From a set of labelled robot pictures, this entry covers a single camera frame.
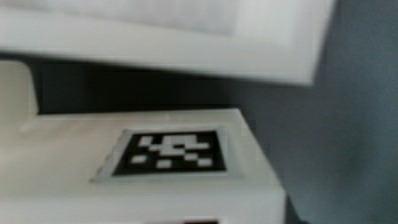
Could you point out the white drawer with knob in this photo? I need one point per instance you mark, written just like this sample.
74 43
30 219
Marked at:
128 168

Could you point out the white drawer cabinet box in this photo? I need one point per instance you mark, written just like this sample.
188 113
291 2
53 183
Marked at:
250 39

